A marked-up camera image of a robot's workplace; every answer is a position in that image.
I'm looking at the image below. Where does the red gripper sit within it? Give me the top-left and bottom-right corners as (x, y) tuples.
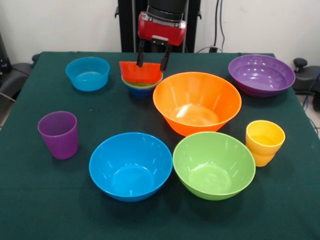
(136, 11), (188, 72)

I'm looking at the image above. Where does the red small bowl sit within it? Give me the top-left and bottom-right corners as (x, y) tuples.
(118, 60), (163, 83)

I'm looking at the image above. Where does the small green bowl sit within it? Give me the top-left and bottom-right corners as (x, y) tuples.
(121, 73), (164, 89)

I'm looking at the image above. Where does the dark blue small bowl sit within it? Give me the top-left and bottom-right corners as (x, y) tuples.
(122, 78), (161, 100)

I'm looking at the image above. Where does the large orange bowl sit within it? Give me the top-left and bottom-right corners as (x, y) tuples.
(152, 71), (243, 137)

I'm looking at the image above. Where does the light blue small bowl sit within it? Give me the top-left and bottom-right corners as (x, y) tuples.
(65, 56), (111, 93)

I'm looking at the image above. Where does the large blue bowl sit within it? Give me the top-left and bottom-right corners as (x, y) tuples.
(88, 132), (174, 203)

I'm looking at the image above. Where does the large purple bowl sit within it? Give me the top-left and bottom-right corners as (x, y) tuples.
(228, 54), (296, 99)

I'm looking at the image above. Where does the large green bowl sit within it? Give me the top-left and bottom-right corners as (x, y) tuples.
(172, 131), (257, 201)

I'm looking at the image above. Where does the purple cup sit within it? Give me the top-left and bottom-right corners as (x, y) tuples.
(37, 110), (79, 160)

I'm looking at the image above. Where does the dark green tablecloth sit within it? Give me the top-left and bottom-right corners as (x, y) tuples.
(0, 51), (320, 240)

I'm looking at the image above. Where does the black wall cable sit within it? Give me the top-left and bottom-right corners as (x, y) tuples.
(213, 0), (226, 53)

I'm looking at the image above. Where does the black pedestal leg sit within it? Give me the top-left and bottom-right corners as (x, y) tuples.
(292, 57), (320, 112)
(0, 53), (40, 101)

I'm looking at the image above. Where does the blue floor cable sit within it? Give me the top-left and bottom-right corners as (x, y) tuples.
(301, 71), (320, 111)

